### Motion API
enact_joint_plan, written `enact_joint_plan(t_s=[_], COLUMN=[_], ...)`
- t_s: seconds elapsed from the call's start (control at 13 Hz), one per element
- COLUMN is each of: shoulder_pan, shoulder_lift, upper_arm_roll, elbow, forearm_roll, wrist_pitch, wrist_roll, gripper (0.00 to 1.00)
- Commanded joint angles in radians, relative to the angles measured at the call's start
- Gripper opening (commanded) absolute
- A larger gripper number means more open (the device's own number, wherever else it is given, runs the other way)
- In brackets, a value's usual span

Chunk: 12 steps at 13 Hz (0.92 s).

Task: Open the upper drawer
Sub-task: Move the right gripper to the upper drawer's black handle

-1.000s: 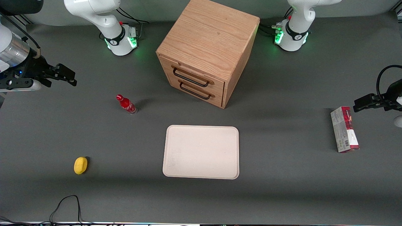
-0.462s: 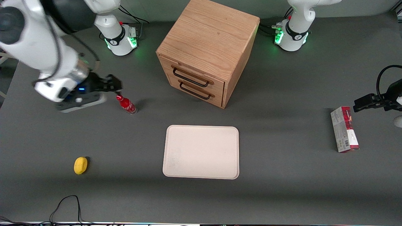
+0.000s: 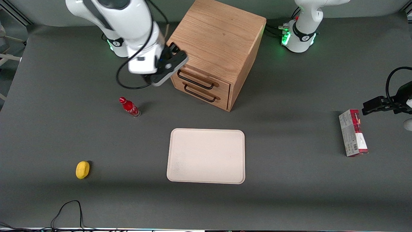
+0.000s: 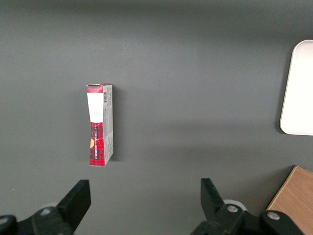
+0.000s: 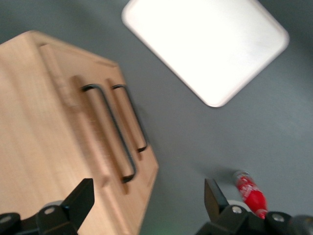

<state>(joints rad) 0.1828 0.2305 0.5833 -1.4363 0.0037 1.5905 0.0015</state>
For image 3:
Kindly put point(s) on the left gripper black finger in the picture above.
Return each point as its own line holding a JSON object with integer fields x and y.
{"x": 375, "y": 106}

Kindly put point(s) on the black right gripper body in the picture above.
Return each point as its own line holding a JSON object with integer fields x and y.
{"x": 168, "y": 53}

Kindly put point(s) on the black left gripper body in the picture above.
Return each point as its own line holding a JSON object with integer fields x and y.
{"x": 400, "y": 99}

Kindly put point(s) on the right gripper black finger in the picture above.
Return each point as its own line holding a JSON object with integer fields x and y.
{"x": 173, "y": 48}
{"x": 149, "y": 79}

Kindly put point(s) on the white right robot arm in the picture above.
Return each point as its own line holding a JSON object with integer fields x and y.
{"x": 128, "y": 19}

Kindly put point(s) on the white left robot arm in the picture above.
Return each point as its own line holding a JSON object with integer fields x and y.
{"x": 302, "y": 32}

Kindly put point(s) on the wooden drawer cabinet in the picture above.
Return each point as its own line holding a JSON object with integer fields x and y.
{"x": 219, "y": 38}

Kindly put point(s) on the red cola bottle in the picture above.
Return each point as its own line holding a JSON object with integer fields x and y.
{"x": 130, "y": 108}

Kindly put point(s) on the grey and red carton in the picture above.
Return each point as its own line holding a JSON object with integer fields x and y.
{"x": 352, "y": 133}

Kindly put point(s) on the cream plastic tray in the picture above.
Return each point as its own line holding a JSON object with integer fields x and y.
{"x": 206, "y": 156}

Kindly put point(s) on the yellow lemon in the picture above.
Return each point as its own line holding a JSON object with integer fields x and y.
{"x": 82, "y": 169}

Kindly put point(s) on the white metal stand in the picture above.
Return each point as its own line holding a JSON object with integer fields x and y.
{"x": 8, "y": 56}

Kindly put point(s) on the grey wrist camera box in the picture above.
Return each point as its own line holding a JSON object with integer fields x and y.
{"x": 168, "y": 75}

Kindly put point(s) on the aluminium frame profile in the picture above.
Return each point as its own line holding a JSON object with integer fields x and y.
{"x": 16, "y": 13}

